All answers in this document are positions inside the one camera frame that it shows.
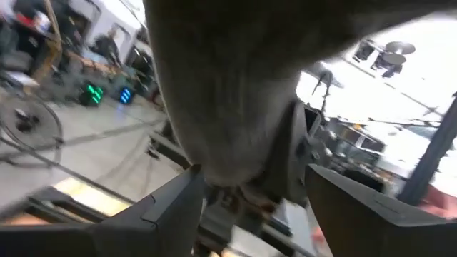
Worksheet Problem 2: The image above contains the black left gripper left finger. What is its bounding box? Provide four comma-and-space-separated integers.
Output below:
0, 163, 207, 257

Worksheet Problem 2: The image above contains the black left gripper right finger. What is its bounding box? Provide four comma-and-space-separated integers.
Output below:
304, 163, 457, 257

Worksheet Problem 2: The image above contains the grey baseball cap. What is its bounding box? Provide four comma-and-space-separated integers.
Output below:
141, 0, 457, 187

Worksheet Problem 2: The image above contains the grey shelf unit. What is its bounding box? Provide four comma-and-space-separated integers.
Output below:
326, 117, 388, 154

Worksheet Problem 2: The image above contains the blue-lit computer case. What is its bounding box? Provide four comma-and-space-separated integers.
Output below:
118, 86, 136, 106

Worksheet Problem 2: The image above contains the black overhead light fixture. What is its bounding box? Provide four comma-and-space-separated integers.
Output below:
351, 37, 417, 79

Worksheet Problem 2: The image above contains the green-lit computer case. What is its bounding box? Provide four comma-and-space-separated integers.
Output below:
78, 81, 105, 108

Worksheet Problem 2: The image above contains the round black floor fan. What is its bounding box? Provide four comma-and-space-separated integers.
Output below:
0, 93, 65, 171

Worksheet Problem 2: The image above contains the wooden workbench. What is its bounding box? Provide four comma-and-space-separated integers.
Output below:
67, 49, 129, 78

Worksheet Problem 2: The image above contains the person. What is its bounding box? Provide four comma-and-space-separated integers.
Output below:
92, 28, 121, 67

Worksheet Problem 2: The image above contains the black frame post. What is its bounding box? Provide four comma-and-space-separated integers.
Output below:
397, 94, 457, 207

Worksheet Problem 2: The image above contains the black frame rail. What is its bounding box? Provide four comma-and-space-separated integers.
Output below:
0, 185, 135, 229

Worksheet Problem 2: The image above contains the tan wooden post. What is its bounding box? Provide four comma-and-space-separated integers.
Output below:
34, 0, 64, 85

